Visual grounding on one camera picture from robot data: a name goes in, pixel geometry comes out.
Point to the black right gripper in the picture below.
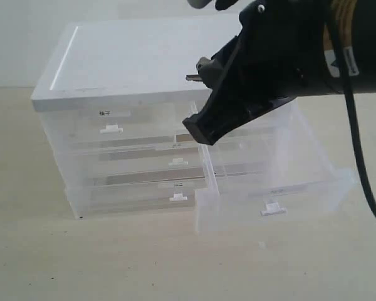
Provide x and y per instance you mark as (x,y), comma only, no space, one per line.
(281,58)

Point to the keys with blue tag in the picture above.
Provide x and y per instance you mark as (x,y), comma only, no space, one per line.
(194,78)

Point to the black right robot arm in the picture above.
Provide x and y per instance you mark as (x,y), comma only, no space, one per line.
(356,25)

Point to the middle wide translucent drawer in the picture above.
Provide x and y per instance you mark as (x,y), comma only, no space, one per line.
(83,165)

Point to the white translucent plastic drawer cabinet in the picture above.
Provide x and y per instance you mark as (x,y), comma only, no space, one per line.
(129,63)

